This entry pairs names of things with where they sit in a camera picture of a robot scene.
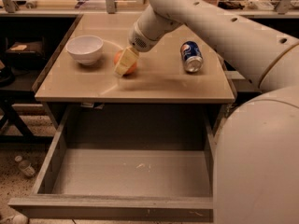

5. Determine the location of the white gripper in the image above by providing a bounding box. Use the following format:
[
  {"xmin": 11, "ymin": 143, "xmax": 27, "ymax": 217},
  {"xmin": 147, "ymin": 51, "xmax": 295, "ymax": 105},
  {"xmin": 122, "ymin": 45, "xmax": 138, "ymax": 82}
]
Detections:
[{"xmin": 113, "ymin": 12, "xmax": 166, "ymax": 78}]

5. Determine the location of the orange fruit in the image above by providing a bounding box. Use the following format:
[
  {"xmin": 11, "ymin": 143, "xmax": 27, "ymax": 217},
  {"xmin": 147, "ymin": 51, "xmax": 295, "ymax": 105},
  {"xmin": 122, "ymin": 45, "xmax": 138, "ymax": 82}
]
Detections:
[{"xmin": 113, "ymin": 49, "xmax": 138, "ymax": 77}]

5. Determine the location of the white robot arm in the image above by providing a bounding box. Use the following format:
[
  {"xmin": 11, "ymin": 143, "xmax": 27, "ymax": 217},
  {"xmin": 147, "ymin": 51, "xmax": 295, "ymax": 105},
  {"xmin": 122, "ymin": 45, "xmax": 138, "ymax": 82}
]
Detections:
[{"xmin": 115, "ymin": 0, "xmax": 299, "ymax": 224}]

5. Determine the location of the grey counter cabinet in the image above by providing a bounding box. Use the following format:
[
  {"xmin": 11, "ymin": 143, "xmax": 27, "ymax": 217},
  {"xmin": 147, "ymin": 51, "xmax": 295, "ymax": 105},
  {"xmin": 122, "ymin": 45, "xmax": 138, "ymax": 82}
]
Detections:
[{"xmin": 32, "ymin": 12, "xmax": 237, "ymax": 135}]

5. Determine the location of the grey open drawer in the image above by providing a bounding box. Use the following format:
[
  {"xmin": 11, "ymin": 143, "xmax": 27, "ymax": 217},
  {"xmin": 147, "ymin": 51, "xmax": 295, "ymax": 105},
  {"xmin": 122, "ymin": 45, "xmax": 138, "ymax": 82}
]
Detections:
[{"xmin": 9, "ymin": 104, "xmax": 214, "ymax": 222}]

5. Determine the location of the white ceramic bowl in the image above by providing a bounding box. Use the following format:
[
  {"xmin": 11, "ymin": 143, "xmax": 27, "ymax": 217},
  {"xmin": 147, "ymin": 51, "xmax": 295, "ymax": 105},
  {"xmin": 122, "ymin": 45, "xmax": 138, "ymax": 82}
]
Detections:
[{"xmin": 65, "ymin": 35, "xmax": 104, "ymax": 65}]

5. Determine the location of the blue Pepsi soda can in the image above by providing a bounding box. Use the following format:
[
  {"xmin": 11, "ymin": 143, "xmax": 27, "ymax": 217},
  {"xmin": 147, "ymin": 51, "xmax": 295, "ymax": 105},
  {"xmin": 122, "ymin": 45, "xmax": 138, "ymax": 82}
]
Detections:
[{"xmin": 180, "ymin": 41, "xmax": 204, "ymax": 73}]

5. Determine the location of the black side stand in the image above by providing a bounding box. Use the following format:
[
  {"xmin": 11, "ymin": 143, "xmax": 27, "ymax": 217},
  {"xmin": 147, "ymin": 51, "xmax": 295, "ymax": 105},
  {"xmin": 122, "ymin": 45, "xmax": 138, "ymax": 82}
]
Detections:
[{"xmin": 0, "ymin": 37, "xmax": 50, "ymax": 143}]

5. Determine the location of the small jar on floor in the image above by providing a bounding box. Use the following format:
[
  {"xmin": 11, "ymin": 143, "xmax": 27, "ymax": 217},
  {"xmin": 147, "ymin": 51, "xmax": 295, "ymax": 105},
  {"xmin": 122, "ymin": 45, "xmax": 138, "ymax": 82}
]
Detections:
[{"xmin": 15, "ymin": 155, "xmax": 36, "ymax": 178}]

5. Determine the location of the white shoe on floor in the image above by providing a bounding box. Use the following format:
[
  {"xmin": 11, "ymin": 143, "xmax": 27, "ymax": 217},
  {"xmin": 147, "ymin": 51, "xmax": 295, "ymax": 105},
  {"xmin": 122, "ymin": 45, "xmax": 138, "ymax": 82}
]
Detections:
[{"xmin": 0, "ymin": 215, "xmax": 28, "ymax": 224}]

